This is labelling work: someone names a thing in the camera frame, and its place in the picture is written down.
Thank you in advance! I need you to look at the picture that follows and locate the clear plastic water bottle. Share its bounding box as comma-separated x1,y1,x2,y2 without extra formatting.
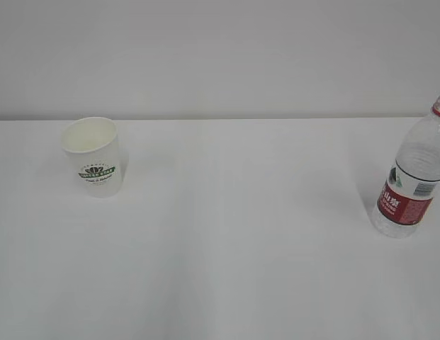
371,96,440,238

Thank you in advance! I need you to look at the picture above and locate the white paper coffee cup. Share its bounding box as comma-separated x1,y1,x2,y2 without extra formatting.
61,117,123,198

